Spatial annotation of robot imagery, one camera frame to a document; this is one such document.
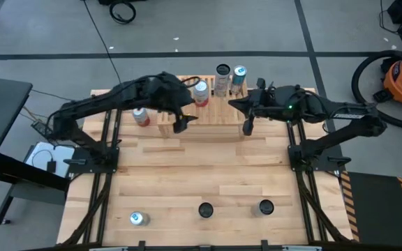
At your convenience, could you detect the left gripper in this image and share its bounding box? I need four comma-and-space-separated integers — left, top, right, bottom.
155, 71, 199, 134

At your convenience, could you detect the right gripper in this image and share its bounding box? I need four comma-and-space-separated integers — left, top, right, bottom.
228, 78, 289, 136

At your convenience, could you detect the blue silver beverage can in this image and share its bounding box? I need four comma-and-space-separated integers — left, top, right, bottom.
229, 65, 248, 95
128, 211, 151, 227

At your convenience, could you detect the pink strawberry soda can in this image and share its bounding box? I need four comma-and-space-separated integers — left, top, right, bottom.
192, 79, 210, 107
132, 107, 151, 128

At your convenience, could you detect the Celsius Peach Vibe can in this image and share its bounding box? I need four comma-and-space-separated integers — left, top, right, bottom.
213, 63, 232, 98

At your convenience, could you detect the Celsius Tropical Vibe can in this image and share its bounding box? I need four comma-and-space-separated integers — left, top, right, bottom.
198, 201, 215, 219

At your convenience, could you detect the wooden slatted shelf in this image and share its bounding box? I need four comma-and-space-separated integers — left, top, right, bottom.
156, 74, 252, 139

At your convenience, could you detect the silver can black lid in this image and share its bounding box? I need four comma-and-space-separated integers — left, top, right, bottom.
251, 199, 276, 218

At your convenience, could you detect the white flat board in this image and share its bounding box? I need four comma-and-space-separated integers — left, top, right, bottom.
24, 141, 76, 178

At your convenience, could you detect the black power adapter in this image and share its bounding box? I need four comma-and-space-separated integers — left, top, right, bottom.
30, 120, 54, 139

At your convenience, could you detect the black hazard-striped floor mat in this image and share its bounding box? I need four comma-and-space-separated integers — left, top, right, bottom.
339, 170, 402, 248

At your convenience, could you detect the black floor cable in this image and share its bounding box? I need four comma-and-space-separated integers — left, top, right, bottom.
82, 0, 124, 86

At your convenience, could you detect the coiled black cable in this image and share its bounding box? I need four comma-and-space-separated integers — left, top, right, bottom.
108, 0, 137, 25

